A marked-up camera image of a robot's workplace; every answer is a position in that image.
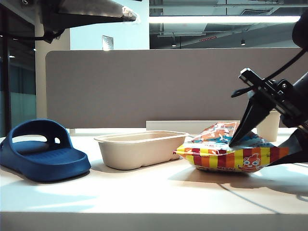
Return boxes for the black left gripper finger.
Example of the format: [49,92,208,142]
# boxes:
[36,0,141,34]

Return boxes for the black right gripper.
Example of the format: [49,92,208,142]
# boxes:
[230,68,308,167]

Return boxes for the striped colourful chips bag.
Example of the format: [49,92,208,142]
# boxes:
[173,121,290,174]

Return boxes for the beige pulp food box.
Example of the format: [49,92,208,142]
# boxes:
[93,130,190,170]

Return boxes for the beige paper cup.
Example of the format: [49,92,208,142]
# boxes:
[256,108,282,142]

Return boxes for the beige round column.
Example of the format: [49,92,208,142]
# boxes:
[35,24,71,121]

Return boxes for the grey desk partition panel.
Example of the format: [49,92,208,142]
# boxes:
[45,47,308,129]

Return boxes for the long ceiling light strip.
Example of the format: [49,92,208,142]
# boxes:
[149,15,301,24]

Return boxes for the blue rubber slipper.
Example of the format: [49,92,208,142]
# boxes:
[0,118,92,183]

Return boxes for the silver wall plate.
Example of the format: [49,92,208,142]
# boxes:
[101,35,114,51]

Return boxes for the beige cable tray lid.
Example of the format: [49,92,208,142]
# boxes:
[146,120,241,135]

